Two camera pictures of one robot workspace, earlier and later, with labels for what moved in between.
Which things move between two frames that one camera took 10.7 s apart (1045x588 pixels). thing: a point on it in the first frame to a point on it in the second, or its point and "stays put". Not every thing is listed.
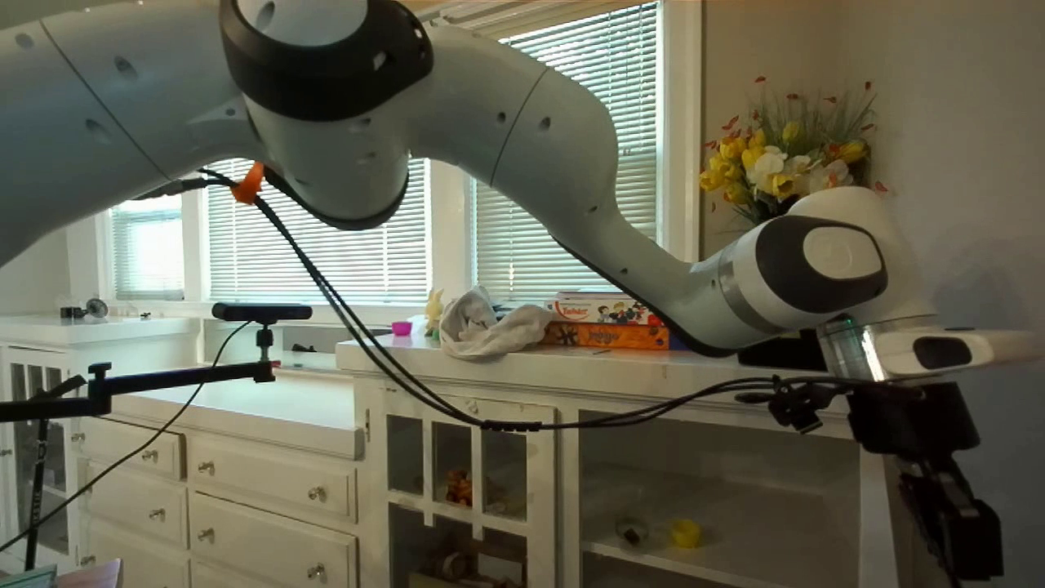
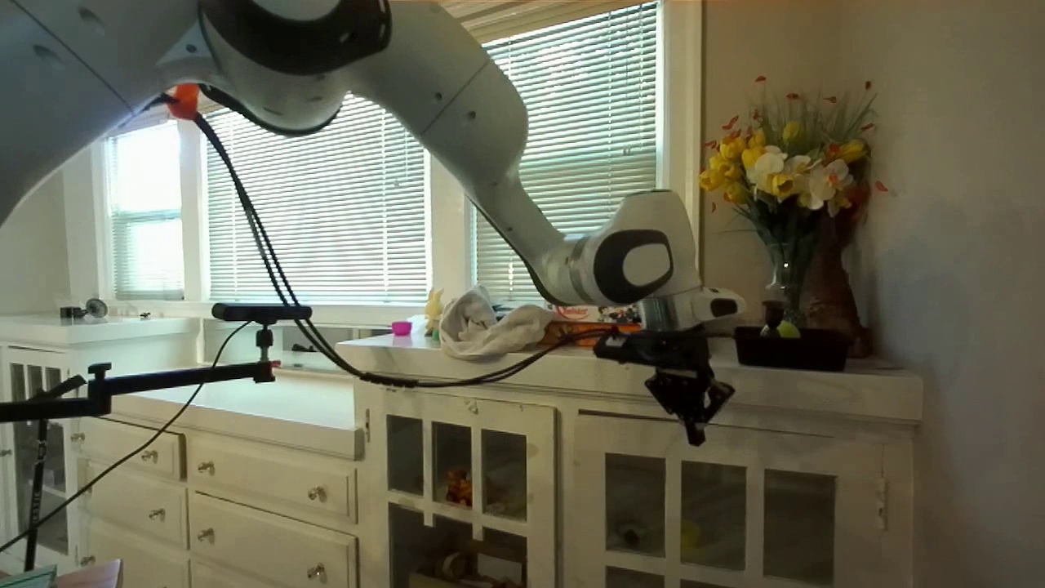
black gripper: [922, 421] to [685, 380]
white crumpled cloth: [481, 335] stays put
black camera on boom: [92, 393] stays put
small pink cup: [403, 327] stays put
